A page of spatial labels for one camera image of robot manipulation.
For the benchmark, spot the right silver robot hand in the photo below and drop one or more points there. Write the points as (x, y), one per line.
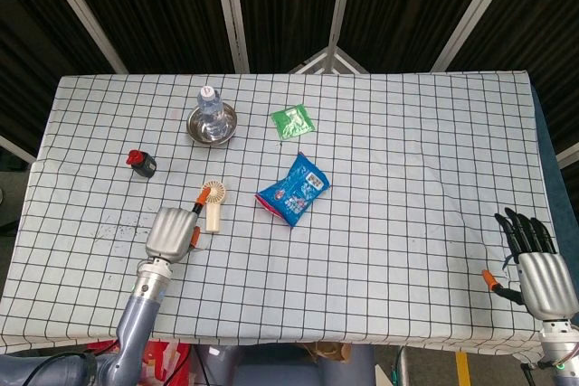
(543, 286)

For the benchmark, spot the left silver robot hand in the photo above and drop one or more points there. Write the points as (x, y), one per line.
(169, 234)

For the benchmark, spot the cream handheld fan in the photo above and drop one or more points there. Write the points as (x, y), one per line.
(213, 219)

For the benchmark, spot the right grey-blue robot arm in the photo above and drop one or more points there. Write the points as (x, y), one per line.
(558, 345)

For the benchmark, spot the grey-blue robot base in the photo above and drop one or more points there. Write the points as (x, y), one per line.
(271, 372)

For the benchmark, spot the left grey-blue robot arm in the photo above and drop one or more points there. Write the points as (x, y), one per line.
(135, 322)

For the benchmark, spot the black bottle with red cap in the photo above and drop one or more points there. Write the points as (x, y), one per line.
(145, 165)

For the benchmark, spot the stainless steel bowl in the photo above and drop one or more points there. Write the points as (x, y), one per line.
(226, 130)

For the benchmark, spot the red plastic bag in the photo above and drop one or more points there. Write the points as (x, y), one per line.
(167, 359)

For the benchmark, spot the blue snack bag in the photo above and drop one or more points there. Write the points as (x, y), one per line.
(294, 191)

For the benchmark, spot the clear plastic water bottle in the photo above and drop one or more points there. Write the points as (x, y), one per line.
(210, 108)

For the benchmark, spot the white black-checked tablecloth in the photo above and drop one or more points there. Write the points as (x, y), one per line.
(384, 246)

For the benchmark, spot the green foil packet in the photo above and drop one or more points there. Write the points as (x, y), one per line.
(291, 121)

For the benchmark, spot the brown paper bag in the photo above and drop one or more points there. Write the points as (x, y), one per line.
(325, 352)

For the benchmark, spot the white triangular partition foot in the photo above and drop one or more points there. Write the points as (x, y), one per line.
(310, 60)

